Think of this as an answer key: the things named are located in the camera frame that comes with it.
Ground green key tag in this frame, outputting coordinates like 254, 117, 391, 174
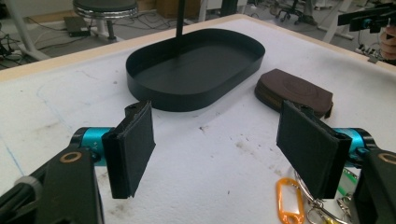
337, 167, 360, 197

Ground black round stool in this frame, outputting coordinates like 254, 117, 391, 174
72, 0, 139, 43

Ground white stand leg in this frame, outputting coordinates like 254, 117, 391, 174
4, 0, 50, 62

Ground cardboard box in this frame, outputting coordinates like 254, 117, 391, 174
155, 0, 200, 19

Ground black oval tray with pole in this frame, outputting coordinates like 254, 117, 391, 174
125, 0, 266, 112

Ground orange key tag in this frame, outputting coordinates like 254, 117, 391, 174
276, 176, 305, 224

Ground black box on floor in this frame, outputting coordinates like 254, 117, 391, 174
64, 16, 92, 37

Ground black floor cable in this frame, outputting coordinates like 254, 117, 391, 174
113, 10, 188, 32

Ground metal key ring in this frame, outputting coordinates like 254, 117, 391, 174
293, 169, 356, 224

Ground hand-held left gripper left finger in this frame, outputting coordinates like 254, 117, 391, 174
71, 100, 156, 200

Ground white desk leg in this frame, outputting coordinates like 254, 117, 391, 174
321, 17, 345, 44

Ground white power strip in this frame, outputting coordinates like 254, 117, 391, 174
355, 45, 380, 64

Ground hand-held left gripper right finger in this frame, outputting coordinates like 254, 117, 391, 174
276, 100, 376, 200

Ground brown zip pouch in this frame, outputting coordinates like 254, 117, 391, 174
254, 68, 334, 119

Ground black office chair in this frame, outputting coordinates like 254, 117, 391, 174
276, 0, 319, 26

